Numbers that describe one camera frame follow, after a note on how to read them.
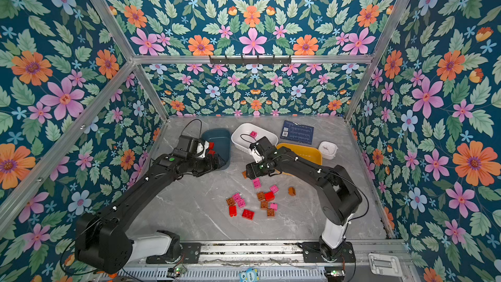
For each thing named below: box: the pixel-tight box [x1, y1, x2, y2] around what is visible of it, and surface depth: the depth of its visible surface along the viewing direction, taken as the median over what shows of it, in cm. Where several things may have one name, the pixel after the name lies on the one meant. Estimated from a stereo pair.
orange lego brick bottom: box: [266, 207, 276, 219], surface depth 84 cm
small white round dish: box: [318, 140, 339, 160], surface depth 103 cm
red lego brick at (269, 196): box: [264, 191, 276, 202], surface depth 90 cm
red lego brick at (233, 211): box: [228, 205, 237, 218], surface depth 86 cm
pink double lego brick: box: [252, 177, 262, 189], surface depth 93 cm
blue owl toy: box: [238, 267, 260, 282], surface depth 69 cm
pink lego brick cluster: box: [232, 192, 246, 208], surface depth 88 cm
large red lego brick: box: [241, 208, 256, 221], surface depth 84 cm
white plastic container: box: [230, 123, 279, 155], surface depth 110 cm
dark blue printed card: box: [279, 120, 314, 145], surface depth 113 cm
